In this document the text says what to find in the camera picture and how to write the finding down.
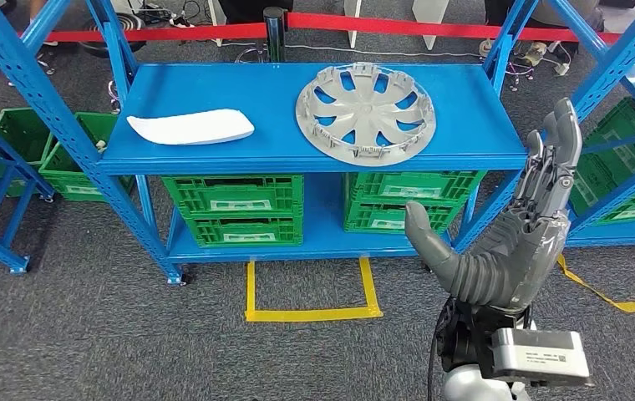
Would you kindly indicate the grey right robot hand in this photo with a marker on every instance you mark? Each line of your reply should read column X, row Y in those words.
column 544, row 249

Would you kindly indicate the silver plastic wheel hubcap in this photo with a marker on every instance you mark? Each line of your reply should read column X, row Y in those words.
column 365, row 113

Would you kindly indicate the white and black small part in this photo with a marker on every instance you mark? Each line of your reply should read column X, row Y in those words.
column 101, row 146

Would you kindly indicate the yellow floor tape strip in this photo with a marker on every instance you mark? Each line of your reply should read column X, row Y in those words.
column 633, row 305

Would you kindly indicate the black round stool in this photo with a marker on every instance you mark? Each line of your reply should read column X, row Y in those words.
column 248, row 52
column 41, row 63
column 129, row 25
column 519, row 72

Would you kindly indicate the person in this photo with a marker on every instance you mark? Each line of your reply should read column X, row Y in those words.
column 566, row 11
column 38, row 6
column 251, row 8

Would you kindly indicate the yellow floor tape square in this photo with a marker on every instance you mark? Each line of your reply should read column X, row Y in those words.
column 312, row 315

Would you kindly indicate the white desk leg panel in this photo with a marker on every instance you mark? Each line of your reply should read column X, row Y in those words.
column 353, row 22
column 217, row 22
column 431, row 16

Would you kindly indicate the red barrier belt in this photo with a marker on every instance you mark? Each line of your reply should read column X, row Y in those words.
column 184, row 30
column 406, row 25

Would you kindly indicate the white curved plastic panel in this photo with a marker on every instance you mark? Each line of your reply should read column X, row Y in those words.
column 190, row 127

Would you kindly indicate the white power strip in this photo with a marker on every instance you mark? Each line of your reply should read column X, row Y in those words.
column 182, row 22

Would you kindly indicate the black barrier post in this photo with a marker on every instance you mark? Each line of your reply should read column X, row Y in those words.
column 274, row 33

